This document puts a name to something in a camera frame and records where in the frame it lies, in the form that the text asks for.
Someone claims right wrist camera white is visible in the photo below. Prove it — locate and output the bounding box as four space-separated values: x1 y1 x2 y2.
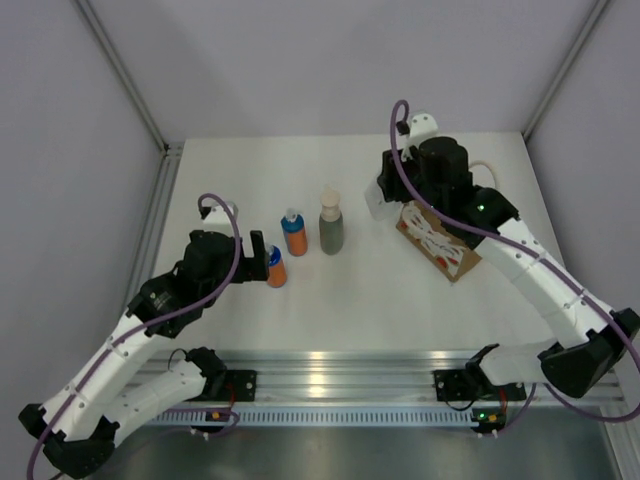
396 111 439 162

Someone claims aluminium frame post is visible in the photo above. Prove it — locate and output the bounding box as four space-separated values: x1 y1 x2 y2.
521 0 615 143
71 0 167 153

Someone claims watermelon print canvas bag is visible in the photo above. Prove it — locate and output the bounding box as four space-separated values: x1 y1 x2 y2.
396 200 481 283

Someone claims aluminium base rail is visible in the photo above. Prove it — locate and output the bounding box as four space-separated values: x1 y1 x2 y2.
114 349 624 404

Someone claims green bottle beige cap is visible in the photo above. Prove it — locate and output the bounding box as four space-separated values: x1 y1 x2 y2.
319 186 344 255

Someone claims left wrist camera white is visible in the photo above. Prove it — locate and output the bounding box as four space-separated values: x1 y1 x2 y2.
199 201 234 237

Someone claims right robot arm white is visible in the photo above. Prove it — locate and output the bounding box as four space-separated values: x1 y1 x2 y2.
374 136 639 399

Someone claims slotted grey cable duct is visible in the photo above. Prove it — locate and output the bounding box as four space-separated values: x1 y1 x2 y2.
144 405 506 427

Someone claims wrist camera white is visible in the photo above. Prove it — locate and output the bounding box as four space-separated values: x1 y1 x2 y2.
396 111 439 162
199 201 234 237

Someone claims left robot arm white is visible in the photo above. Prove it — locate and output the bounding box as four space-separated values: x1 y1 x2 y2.
19 230 269 479

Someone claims left aluminium frame post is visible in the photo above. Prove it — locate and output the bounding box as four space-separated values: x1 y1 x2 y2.
71 0 167 153

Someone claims blue orange spray bottle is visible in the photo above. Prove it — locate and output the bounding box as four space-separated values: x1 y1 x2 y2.
280 208 308 257

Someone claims white bottle dark cap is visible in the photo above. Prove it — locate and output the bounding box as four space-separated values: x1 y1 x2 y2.
364 180 402 221

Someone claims right aluminium frame post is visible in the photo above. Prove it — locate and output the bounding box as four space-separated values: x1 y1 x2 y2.
521 0 615 143

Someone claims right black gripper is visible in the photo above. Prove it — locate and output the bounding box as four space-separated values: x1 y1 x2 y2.
379 145 446 216

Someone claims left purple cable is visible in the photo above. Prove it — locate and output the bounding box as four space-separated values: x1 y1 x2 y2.
27 193 241 479

